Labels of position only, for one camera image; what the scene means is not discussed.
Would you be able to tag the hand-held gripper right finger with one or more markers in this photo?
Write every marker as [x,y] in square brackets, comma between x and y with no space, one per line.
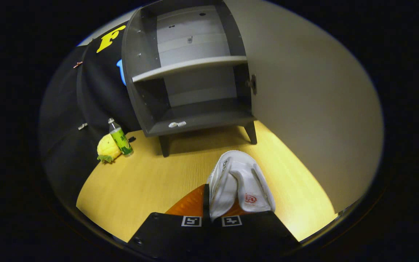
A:
[253,233]

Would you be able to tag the beige shoe cabinet door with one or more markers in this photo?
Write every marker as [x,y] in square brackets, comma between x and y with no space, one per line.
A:
[304,109]

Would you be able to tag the yellow plush toy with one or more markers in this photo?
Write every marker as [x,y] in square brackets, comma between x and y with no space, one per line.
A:
[107,147]

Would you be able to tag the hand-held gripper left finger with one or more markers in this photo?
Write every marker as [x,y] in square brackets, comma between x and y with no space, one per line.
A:
[173,233]

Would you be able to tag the white canvas shoe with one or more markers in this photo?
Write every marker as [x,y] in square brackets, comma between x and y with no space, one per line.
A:
[238,178]

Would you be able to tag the green drink bottle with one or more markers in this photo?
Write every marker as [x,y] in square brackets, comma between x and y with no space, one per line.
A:
[121,140]

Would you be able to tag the silver cloth clip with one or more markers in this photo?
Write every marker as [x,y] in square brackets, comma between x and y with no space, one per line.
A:
[82,126]

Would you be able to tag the red cloth clip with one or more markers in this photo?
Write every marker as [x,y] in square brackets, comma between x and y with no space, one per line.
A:
[78,64]

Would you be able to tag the black backdrop cloth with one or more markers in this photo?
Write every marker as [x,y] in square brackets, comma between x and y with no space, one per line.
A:
[93,91]

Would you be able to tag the dark grey shoe cabinet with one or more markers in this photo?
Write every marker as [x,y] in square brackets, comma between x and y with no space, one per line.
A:
[195,112]

